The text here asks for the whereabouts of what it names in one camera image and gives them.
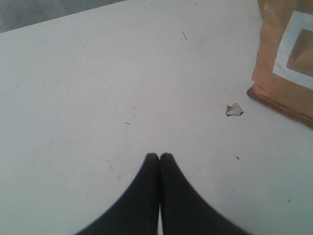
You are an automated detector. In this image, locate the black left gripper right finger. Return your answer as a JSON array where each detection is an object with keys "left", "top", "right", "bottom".
[{"left": 159, "top": 153, "right": 248, "bottom": 235}]

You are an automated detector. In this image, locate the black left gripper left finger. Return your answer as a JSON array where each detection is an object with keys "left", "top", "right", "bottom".
[{"left": 78, "top": 153, "right": 160, "bottom": 235}]

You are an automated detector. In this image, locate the kraft stand-up coffee pouch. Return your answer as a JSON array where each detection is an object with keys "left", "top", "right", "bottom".
[{"left": 247, "top": 0, "right": 313, "bottom": 127}]

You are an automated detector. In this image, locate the small torn plastic scrap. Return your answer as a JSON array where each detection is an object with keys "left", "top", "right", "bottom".
[{"left": 225, "top": 103, "right": 244, "bottom": 117}]

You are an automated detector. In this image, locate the white backdrop curtain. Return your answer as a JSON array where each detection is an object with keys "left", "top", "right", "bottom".
[{"left": 0, "top": 0, "right": 103, "bottom": 34}]

